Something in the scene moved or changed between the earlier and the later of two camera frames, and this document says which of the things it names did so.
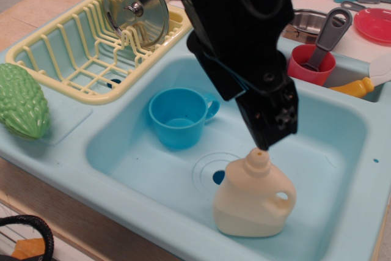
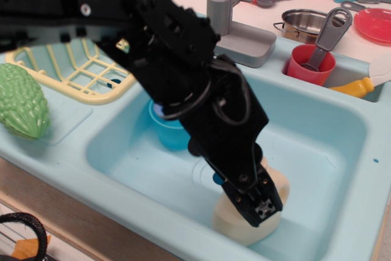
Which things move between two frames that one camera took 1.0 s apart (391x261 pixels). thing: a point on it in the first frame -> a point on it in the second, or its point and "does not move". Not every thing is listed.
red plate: [374, 25] does not move
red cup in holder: [302, 54] does not move
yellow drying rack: [82, 55] does not move
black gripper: [239, 14] -> [212, 99]
